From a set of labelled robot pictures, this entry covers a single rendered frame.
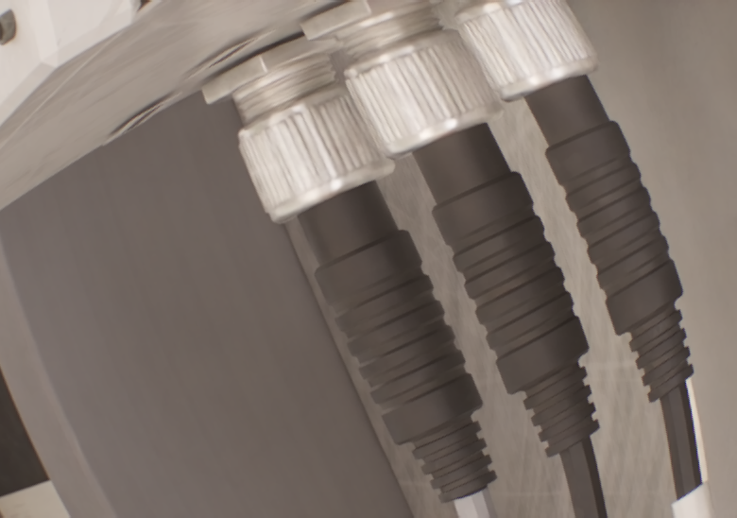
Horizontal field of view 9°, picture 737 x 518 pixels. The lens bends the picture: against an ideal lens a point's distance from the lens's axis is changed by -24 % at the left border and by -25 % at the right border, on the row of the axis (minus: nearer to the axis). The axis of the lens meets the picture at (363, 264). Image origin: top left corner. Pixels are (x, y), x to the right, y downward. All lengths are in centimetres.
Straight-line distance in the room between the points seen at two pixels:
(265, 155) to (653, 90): 5
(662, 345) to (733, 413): 7
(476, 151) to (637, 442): 8
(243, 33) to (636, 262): 5
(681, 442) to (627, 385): 9
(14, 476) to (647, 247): 104
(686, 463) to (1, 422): 104
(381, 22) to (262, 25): 2
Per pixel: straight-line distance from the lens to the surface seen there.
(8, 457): 162
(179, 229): 76
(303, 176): 65
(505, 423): 73
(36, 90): 49
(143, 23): 50
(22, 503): 161
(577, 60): 59
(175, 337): 76
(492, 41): 59
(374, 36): 62
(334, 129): 65
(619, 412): 69
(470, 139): 62
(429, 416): 65
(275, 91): 65
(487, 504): 66
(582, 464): 62
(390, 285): 65
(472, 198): 62
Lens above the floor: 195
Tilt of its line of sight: 42 degrees down
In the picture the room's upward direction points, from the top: 3 degrees counter-clockwise
